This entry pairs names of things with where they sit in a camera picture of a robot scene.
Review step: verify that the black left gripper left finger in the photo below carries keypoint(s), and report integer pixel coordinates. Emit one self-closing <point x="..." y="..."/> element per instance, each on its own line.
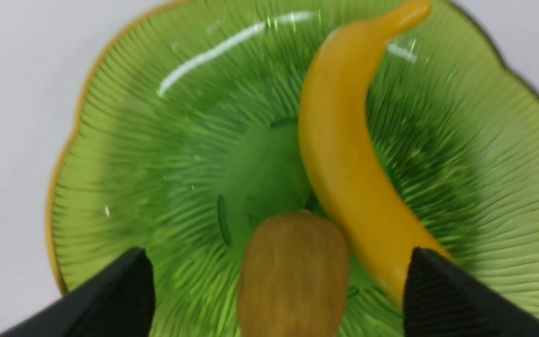
<point x="119" y="301"/>

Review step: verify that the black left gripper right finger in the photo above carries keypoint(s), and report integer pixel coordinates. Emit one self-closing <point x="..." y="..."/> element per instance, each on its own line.
<point x="442" y="300"/>

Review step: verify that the brown kiwi fruit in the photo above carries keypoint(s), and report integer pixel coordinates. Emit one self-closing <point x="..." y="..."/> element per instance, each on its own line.
<point x="294" y="278"/>

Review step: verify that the yellow banana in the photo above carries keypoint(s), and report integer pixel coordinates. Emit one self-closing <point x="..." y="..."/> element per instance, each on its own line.
<point x="338" y="154"/>

